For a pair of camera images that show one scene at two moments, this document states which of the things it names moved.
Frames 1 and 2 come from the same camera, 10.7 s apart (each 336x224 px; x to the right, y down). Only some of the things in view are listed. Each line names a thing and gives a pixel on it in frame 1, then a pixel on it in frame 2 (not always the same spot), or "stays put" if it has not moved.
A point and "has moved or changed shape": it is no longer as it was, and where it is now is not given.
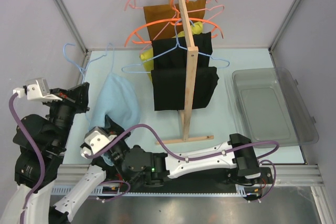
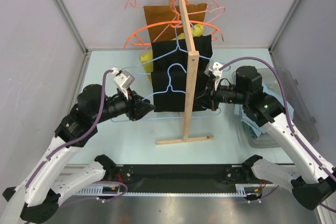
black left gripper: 80,93 -> 136,107
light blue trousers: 117,98 has moved or changed shape
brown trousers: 165,21 stays put
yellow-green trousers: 147,57 stays put
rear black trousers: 172,53 stays put
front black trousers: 169,87 stays put
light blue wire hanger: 90,63 -> 169,86
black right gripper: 111,127 -> 211,100
